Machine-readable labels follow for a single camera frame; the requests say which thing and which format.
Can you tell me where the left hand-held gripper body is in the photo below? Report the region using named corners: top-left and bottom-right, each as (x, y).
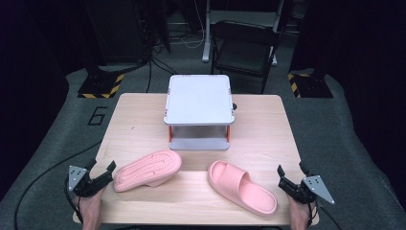
top-left (65, 165), bottom-right (108, 198)

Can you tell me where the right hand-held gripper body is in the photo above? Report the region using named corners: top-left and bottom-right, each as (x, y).
top-left (286, 174), bottom-right (336, 206)

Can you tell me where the pink slipper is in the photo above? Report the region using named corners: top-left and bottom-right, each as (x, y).
top-left (207, 159), bottom-right (279, 219)
top-left (112, 149), bottom-right (183, 194)

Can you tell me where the white two-tier shoe rack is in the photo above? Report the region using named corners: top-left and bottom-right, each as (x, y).
top-left (163, 74), bottom-right (237, 151)

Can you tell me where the person's left hand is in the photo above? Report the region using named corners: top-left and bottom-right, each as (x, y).
top-left (74, 187), bottom-right (107, 223)

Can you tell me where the person's right hand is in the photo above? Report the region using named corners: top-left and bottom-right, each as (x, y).
top-left (287, 195), bottom-right (318, 225)

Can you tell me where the black yellow-striped stand base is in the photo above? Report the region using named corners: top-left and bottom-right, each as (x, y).
top-left (77, 65), bottom-right (125, 100)
top-left (286, 68), bottom-right (334, 99)

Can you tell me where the black folding chair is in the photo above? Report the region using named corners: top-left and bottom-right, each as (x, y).
top-left (210, 19), bottom-right (281, 95)

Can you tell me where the black equipment cabinet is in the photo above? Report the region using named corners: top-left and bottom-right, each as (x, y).
top-left (80, 0), bottom-right (151, 65)

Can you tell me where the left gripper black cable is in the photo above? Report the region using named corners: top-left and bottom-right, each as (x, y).
top-left (63, 176), bottom-right (84, 224)

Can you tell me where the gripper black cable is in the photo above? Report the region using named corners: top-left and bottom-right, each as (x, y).
top-left (305, 200), bottom-right (315, 228)
top-left (63, 176), bottom-right (84, 224)

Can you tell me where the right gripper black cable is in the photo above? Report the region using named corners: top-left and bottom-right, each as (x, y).
top-left (305, 200), bottom-right (315, 228)

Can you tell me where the short black floor cable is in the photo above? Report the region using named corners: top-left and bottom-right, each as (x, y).
top-left (319, 205), bottom-right (343, 230)

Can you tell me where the long black floor cable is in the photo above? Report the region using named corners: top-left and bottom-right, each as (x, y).
top-left (13, 140), bottom-right (103, 230)

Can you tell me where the thin black cable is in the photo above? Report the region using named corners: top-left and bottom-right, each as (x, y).
top-left (145, 57), bottom-right (154, 94)
top-left (151, 57), bottom-right (177, 75)

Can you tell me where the white cable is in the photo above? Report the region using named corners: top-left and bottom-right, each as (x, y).
top-left (170, 0), bottom-right (207, 50)

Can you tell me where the white desk frame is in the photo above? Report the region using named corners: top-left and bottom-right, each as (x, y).
top-left (201, 0), bottom-right (285, 67)

